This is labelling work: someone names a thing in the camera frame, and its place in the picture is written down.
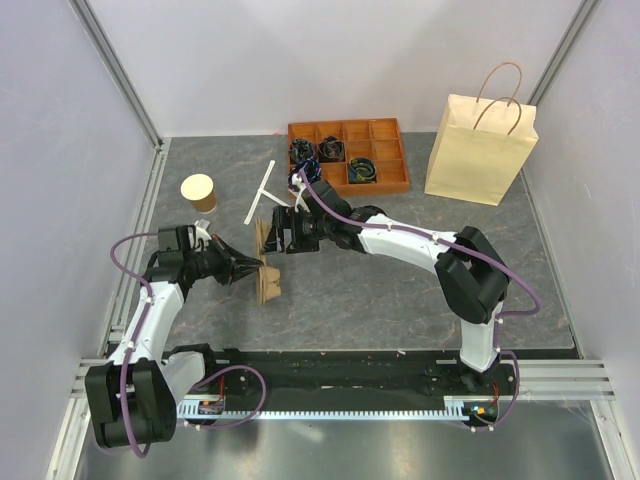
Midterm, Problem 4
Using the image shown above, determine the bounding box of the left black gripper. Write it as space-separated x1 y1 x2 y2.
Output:
184 235 263 287

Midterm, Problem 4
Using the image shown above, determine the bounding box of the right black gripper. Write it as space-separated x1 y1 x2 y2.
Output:
261 206 331 255

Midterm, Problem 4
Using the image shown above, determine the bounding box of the cardboard cup carrier tray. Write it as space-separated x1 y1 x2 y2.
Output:
256 266 281 305

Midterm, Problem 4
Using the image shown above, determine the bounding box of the white straw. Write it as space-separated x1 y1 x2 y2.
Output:
243 160 280 225
258 189 290 207

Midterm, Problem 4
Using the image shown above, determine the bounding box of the kraft paper bag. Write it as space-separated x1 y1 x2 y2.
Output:
424 76 538 206

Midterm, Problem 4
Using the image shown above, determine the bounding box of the black cup lid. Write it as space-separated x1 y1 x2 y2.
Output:
355 205 385 222

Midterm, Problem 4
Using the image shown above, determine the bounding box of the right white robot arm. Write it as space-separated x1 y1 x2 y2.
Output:
259 180 509 394

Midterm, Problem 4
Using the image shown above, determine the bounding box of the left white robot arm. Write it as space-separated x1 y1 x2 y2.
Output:
84 221 264 458

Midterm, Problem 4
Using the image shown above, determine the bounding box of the blue striped item in tray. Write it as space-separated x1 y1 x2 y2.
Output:
287 157 322 188

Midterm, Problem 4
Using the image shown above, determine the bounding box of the dark item in tray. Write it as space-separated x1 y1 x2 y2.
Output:
289 138 316 164

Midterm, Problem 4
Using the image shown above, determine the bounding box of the blue yellow item in tray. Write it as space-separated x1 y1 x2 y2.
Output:
347 157 377 184

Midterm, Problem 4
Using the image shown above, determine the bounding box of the orange compartment tray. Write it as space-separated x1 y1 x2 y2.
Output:
287 118 410 196

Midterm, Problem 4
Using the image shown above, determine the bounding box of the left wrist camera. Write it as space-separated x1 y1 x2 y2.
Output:
190 219 212 251

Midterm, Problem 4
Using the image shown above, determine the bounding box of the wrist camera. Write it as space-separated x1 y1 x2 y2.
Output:
190 219 212 251
289 171 310 212

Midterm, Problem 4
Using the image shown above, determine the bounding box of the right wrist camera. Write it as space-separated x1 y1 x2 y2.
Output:
289 171 310 212

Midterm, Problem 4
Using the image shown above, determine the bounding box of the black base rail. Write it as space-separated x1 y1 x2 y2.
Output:
204 349 516 397

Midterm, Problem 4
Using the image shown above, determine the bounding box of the grey cable duct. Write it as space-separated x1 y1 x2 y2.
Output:
177 398 497 423

